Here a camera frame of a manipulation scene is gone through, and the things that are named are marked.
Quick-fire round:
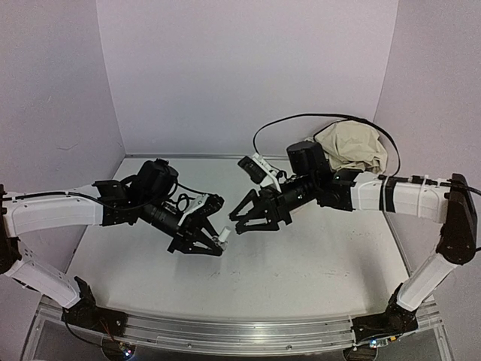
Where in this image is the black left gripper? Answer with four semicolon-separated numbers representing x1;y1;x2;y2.
141;194;227;256

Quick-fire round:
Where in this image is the white nail polish brush cap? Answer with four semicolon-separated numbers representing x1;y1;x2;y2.
218;226;231;243

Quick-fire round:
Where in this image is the clear nail polish bottle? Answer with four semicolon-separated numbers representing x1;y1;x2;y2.
211;235;228;250

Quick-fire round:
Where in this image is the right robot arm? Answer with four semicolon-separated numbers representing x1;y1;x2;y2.
229;141;478;341

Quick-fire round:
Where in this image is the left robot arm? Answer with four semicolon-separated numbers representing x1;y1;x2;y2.
1;159;231;336

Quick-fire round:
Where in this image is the beige jacket cloth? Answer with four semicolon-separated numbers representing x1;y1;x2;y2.
313;120;389;174

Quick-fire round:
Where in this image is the small circuit board left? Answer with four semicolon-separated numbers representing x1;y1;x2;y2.
106;341;135;358

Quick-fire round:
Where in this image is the small circuit board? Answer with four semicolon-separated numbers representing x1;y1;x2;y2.
368;336;398;349
106;341;135;358

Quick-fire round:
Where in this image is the small circuit board right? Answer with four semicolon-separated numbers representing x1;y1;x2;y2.
368;336;398;349

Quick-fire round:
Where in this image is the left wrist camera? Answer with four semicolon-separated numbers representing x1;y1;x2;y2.
177;193;225;226

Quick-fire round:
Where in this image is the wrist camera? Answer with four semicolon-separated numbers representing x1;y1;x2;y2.
237;153;281;192
177;193;225;226

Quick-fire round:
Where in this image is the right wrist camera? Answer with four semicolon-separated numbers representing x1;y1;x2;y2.
237;153;281;192

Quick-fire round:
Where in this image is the aluminium table edge rail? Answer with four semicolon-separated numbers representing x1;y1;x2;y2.
124;153;288;161

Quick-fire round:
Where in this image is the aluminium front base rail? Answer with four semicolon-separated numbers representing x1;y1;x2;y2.
37;293;440;349

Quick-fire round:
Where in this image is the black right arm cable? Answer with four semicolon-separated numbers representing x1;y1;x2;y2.
253;114;402;177

